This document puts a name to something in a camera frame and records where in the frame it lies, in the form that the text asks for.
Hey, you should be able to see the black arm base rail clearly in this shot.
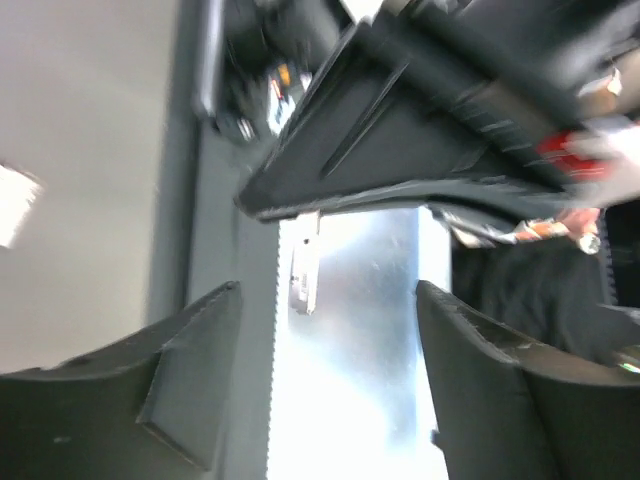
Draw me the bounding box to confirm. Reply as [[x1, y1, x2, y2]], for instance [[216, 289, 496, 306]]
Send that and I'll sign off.
[[143, 1, 278, 479]]

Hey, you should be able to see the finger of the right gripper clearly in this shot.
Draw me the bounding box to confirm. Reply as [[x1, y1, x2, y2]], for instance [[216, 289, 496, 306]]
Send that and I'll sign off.
[[236, 19, 575, 222]]

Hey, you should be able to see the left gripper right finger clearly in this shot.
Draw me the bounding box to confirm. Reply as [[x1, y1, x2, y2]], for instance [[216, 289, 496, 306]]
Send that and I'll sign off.
[[416, 281, 639, 479]]

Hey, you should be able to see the labelled SFP module bottom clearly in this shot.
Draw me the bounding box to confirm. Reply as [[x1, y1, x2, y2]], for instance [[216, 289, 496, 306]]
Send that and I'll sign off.
[[289, 212, 321, 315]]

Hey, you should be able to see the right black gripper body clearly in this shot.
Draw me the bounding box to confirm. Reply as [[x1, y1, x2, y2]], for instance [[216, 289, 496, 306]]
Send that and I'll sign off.
[[374, 1, 639, 190]]

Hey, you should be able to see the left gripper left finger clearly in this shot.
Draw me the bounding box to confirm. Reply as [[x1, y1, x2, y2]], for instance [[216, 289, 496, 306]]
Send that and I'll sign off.
[[1, 282, 242, 480]]

